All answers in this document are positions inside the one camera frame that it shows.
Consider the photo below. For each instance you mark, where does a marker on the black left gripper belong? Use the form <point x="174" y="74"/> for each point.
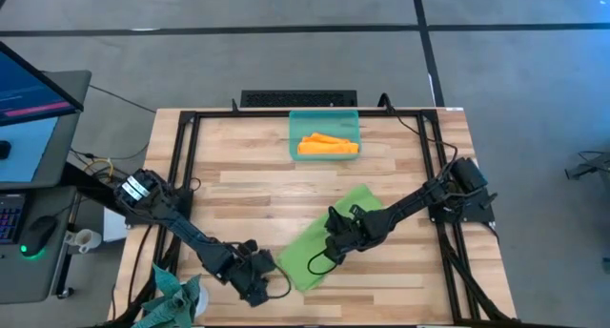
<point x="245" y="271"/>

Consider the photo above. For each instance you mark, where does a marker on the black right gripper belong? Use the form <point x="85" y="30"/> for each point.
<point x="362" y="230"/>

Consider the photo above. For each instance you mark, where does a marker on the green microfiber towel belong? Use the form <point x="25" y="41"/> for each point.
<point x="305" y="252"/>

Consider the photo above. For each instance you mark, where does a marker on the orange microfiber towel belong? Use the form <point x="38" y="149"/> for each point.
<point x="329" y="148"/>

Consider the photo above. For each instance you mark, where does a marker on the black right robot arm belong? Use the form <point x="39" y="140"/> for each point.
<point x="414" y="201"/>

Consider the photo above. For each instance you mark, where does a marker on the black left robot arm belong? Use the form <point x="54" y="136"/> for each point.
<point x="190" y="230"/>

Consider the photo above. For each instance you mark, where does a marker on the teal plastic basket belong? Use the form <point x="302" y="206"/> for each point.
<point x="324" y="123"/>

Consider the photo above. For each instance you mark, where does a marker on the white plant pot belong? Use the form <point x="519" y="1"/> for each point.
<point x="203" y="299"/>

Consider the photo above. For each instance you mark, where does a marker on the green artificial plant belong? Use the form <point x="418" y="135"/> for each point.
<point x="171" y="299"/>

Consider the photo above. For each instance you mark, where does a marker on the white box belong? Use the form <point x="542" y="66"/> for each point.
<point x="114" y="225"/>

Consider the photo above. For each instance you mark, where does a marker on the black keyboard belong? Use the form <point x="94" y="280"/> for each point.
<point x="298" y="99"/>
<point x="10" y="218"/>

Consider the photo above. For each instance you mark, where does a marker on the white cup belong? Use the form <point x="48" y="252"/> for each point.
<point x="83" y="240"/>

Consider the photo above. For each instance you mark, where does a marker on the black computer mouse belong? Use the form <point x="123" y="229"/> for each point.
<point x="38" y="235"/>
<point x="4" y="149"/>

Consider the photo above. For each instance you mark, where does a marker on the grey computer desk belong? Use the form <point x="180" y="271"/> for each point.
<point x="62" y="142"/>

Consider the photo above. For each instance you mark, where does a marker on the black floor tripod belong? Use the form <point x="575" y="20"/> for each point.
<point x="588" y="166"/>

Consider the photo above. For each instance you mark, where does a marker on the blue-screen computer monitor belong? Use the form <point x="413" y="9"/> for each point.
<point x="28" y="94"/>

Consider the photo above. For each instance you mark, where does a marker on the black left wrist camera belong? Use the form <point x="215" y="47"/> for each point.
<point x="268" y="263"/>

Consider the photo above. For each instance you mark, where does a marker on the black aluminium table frame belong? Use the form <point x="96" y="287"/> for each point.
<point x="229" y="113"/>

